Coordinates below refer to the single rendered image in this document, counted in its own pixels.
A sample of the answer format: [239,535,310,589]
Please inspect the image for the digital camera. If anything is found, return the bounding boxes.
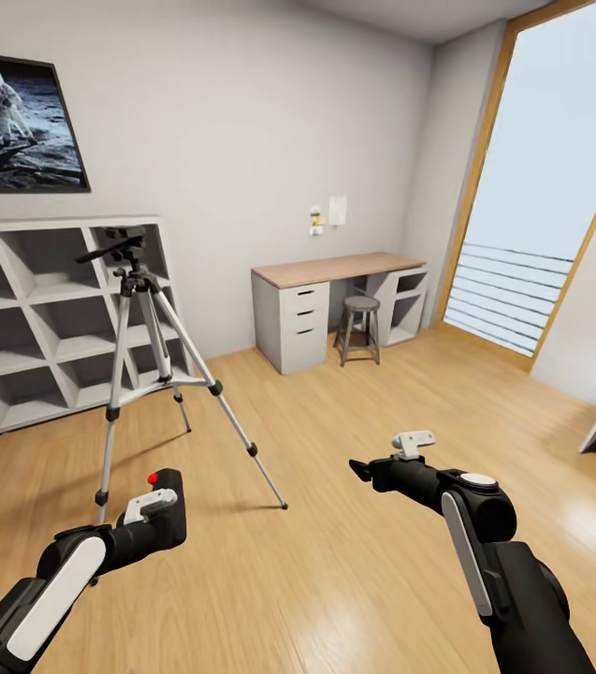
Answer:
[117,468,187,549]

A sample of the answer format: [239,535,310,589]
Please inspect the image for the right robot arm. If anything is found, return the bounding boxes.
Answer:
[349,431,596,674]

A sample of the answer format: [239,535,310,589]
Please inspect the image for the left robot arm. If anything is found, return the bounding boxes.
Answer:
[0,489,178,674]

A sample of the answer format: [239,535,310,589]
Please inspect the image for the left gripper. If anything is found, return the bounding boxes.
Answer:
[121,517,177,568]

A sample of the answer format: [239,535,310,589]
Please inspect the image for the camera tripod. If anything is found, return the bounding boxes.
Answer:
[75,226,288,587]

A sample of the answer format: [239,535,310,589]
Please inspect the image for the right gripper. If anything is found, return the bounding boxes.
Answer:
[349,455,433,504]

